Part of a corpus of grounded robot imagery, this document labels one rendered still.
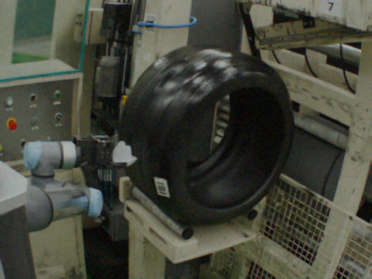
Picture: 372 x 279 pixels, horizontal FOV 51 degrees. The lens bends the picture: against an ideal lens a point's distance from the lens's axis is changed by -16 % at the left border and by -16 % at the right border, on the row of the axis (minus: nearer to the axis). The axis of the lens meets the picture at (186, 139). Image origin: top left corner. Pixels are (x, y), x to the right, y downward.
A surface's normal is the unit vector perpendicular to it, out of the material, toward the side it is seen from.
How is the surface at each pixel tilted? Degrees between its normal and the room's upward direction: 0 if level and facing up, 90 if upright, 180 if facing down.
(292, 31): 90
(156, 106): 63
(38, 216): 84
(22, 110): 90
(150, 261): 90
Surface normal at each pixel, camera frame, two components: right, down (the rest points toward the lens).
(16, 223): 0.82, 0.27
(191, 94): -0.02, -0.19
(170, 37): 0.56, 0.34
